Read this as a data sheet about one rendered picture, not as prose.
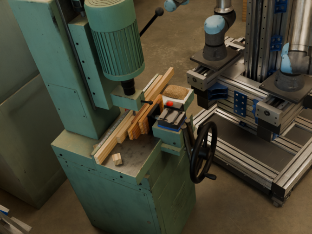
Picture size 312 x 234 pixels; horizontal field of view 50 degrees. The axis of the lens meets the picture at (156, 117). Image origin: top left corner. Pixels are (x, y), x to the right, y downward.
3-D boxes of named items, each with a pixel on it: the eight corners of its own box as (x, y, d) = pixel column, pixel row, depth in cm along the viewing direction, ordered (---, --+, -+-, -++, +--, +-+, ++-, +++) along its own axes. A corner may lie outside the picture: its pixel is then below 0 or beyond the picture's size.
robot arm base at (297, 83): (283, 71, 184) (286, 55, 177) (309, 81, 175) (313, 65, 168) (268, 85, 177) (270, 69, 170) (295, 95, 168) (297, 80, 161)
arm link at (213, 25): (201, 43, 198) (200, 22, 189) (210, 32, 205) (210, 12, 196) (219, 47, 192) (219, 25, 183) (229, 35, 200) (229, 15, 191)
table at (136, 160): (157, 194, 133) (155, 185, 129) (96, 172, 146) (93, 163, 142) (211, 101, 170) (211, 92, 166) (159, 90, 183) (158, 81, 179)
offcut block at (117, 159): (122, 163, 139) (120, 158, 137) (114, 165, 139) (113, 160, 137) (121, 157, 142) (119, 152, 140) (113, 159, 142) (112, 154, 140)
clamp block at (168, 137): (180, 149, 145) (178, 135, 139) (153, 141, 150) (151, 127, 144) (194, 126, 154) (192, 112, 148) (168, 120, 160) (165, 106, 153)
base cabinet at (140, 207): (168, 261, 197) (151, 192, 150) (90, 225, 222) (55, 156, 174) (197, 200, 225) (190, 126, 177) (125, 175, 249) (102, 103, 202)
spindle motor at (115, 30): (131, 85, 129) (114, 10, 108) (95, 77, 137) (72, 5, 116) (152, 61, 140) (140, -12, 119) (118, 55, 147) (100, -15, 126)
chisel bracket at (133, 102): (139, 114, 148) (135, 100, 142) (113, 107, 154) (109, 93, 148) (146, 104, 152) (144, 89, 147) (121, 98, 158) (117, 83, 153)
